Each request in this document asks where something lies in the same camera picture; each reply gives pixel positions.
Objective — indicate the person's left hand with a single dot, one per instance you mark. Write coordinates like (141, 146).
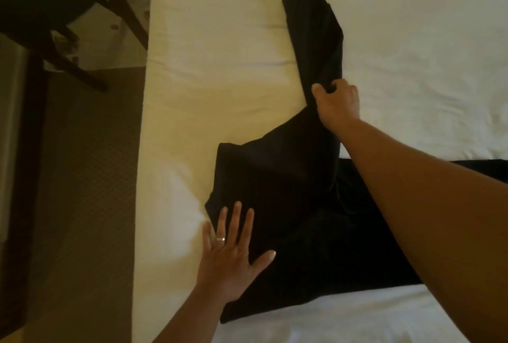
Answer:
(226, 259)

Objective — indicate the person's right hand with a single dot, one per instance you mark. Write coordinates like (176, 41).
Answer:
(340, 104)

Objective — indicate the black t-shirt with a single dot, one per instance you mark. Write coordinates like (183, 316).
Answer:
(301, 188)

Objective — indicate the person's right forearm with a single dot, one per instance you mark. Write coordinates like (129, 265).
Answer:
(436, 212)

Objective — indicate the white bed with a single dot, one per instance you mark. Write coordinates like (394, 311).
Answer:
(421, 37)

